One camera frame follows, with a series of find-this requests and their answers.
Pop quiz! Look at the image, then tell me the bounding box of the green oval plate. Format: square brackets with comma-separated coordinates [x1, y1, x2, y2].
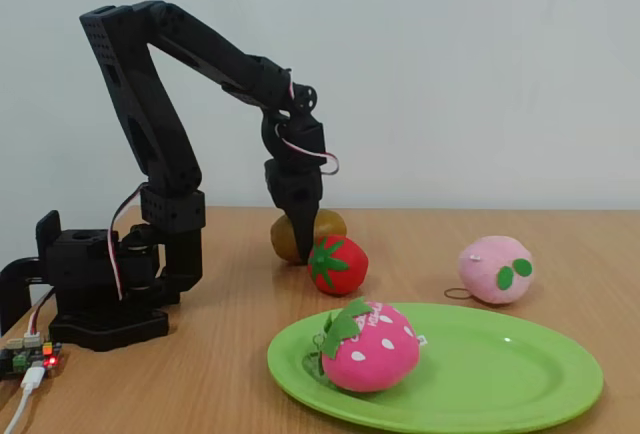
[266, 301, 605, 434]

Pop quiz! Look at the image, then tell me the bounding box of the white red gripper servo wire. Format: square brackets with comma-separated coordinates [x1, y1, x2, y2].
[273, 78, 342, 176]

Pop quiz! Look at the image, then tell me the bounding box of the pale pink peach plush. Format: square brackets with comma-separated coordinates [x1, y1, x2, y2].
[443, 235, 536, 306]

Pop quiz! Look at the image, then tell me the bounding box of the red tomato plush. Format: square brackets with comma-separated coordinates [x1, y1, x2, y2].
[307, 234, 370, 298]

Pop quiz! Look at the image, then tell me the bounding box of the pink strawberry plush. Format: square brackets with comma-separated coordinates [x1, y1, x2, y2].
[302, 297, 430, 395]

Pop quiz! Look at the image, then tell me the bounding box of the white red base servo wire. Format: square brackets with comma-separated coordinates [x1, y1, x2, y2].
[106, 181, 151, 301]

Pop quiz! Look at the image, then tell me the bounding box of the controller circuit board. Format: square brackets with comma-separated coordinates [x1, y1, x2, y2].
[0, 334, 64, 381]

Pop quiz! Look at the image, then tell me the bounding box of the black table clamp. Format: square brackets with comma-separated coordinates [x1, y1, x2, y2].
[0, 210, 62, 338]

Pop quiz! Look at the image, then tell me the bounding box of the brown kiwi with sticker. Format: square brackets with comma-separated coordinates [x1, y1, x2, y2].
[270, 208, 348, 264]

